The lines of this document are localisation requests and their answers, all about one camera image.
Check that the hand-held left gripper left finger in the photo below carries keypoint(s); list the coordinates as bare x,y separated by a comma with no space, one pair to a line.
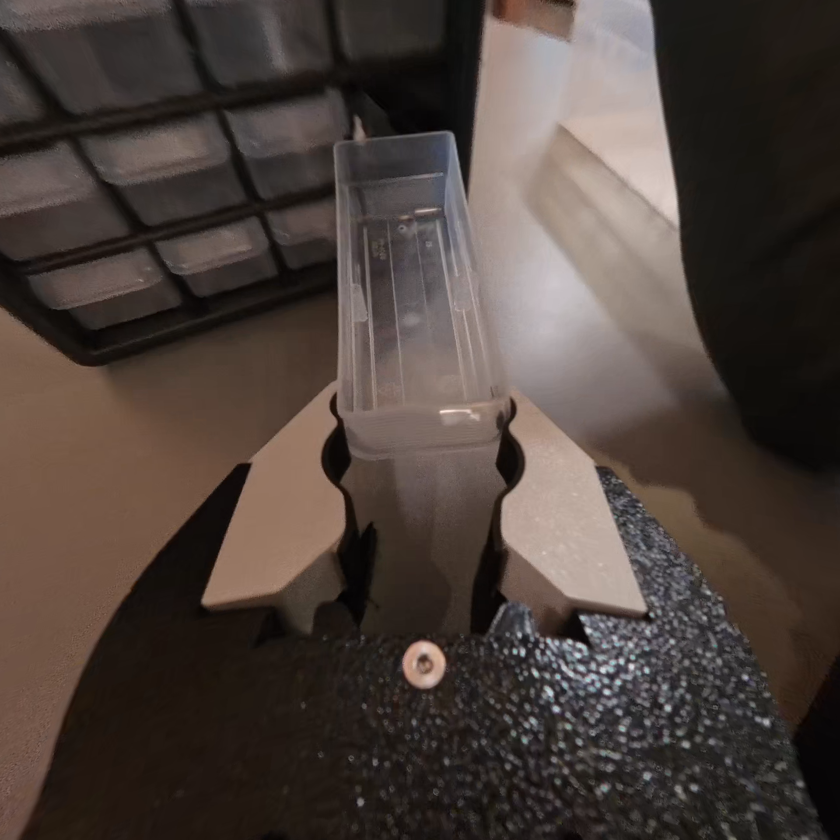
275,531

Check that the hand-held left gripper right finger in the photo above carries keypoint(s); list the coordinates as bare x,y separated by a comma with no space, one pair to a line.
571,531

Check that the clear plastic drawer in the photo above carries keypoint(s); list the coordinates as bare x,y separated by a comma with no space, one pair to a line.
407,295

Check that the clear plastic storage bin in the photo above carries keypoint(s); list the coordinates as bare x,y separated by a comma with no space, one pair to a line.
590,164

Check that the black drawer cabinet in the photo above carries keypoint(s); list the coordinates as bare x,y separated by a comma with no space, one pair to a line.
420,85

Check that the dark cloth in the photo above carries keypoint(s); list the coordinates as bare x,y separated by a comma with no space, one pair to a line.
754,197

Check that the tan cardboard box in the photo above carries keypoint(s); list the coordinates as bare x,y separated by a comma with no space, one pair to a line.
535,16

